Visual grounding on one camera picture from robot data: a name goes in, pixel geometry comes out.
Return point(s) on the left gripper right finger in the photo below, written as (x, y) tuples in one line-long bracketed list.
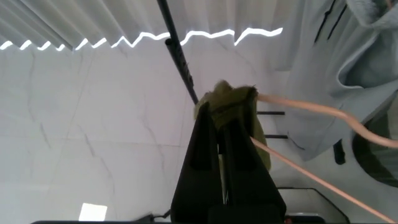
[(248, 186)]

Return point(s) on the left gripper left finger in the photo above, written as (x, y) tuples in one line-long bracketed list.
[(199, 186)]

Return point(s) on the green garment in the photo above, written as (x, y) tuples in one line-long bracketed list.
[(227, 99)]

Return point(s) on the pink clothes hanger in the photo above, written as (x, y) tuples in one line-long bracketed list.
[(311, 107)]

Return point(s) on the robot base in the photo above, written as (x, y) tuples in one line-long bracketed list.
[(311, 202)]

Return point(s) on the black clothes rack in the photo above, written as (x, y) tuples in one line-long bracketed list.
[(178, 53)]

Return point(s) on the white curtain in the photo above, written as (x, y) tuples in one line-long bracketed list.
[(93, 15)]

